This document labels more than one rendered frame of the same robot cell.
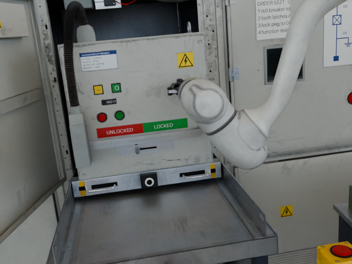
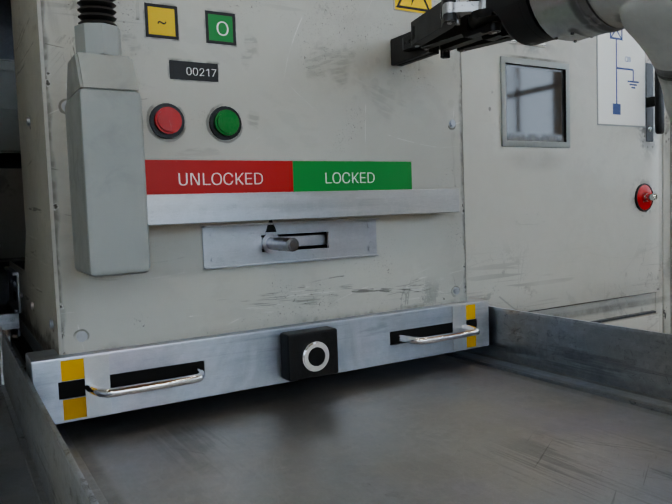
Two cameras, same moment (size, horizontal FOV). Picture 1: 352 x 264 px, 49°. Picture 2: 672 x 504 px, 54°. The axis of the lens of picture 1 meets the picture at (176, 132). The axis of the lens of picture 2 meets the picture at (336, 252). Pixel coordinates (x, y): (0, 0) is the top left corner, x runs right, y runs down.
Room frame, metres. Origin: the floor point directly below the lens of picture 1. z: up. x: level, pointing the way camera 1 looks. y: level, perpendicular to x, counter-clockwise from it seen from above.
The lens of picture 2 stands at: (0.64, 0.35, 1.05)
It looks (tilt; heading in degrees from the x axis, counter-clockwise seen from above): 4 degrees down; 337
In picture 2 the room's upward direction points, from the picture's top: 2 degrees counter-clockwise
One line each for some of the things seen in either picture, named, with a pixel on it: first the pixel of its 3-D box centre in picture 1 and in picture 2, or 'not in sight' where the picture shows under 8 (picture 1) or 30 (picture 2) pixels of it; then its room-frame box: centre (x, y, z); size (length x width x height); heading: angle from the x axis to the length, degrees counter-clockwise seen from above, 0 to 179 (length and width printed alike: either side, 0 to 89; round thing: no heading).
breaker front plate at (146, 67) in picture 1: (141, 110); (291, 117); (1.32, 0.11, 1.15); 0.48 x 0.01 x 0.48; 97
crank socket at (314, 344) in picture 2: (149, 180); (310, 353); (1.29, 0.11, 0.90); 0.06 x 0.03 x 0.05; 97
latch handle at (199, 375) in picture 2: (100, 187); (148, 380); (1.27, 0.28, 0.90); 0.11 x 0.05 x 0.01; 97
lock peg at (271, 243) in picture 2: (136, 147); (279, 235); (1.29, 0.14, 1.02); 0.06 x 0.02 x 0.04; 7
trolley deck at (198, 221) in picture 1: (153, 207); (346, 439); (1.23, 0.10, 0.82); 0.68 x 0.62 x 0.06; 8
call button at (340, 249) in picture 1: (341, 252); not in sight; (0.76, -0.35, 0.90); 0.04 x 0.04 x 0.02
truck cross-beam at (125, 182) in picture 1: (147, 177); (294, 348); (1.33, 0.12, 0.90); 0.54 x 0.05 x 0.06; 97
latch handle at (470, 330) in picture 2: (197, 174); (439, 333); (1.32, -0.06, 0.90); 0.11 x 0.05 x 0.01; 97
